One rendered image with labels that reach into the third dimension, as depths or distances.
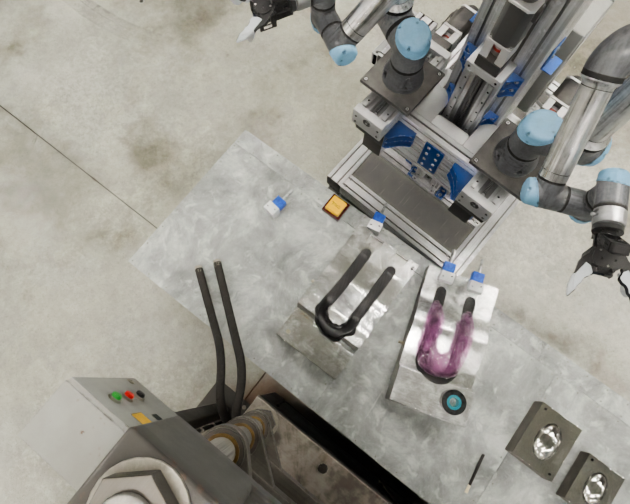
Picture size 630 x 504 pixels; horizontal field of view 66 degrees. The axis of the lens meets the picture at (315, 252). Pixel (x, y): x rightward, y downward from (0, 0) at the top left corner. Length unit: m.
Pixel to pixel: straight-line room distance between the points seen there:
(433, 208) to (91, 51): 2.31
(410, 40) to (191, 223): 1.02
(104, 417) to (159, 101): 2.31
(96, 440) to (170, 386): 1.50
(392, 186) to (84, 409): 1.88
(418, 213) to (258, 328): 1.15
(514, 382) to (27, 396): 2.33
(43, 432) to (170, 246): 0.90
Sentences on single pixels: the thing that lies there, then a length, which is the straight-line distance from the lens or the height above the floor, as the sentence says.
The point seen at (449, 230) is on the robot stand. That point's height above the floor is 0.21.
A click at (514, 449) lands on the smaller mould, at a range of 1.85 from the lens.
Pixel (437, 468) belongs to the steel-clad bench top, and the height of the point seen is 0.80.
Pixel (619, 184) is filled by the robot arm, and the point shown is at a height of 1.47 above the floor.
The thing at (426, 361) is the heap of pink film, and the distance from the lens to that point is 1.73.
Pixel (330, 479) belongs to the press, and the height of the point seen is 0.79.
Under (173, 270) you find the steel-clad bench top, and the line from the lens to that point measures 1.91.
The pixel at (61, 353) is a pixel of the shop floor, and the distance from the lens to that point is 2.92.
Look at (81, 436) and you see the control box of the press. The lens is 1.23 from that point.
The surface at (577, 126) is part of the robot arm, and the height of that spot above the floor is 1.51.
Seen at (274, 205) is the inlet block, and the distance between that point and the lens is 1.85.
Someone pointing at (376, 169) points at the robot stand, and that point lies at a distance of 2.63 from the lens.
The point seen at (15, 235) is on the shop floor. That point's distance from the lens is 3.18.
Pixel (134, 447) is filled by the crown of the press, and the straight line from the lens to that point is 0.62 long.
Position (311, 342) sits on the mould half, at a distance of 1.73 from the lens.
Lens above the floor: 2.58
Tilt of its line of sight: 75 degrees down
